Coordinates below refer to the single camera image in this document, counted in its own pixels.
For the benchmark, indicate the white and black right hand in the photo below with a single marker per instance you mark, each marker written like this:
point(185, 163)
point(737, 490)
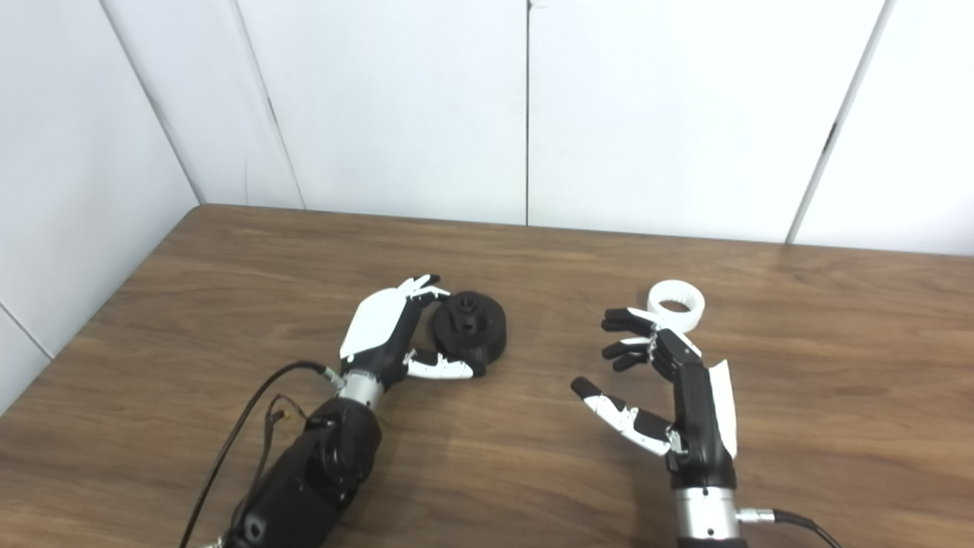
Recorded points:
point(696, 426)

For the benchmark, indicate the white and black left hand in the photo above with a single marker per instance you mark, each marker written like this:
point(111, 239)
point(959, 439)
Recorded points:
point(377, 323)

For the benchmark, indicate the round black part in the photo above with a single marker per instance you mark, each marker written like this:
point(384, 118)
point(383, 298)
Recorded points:
point(487, 327)

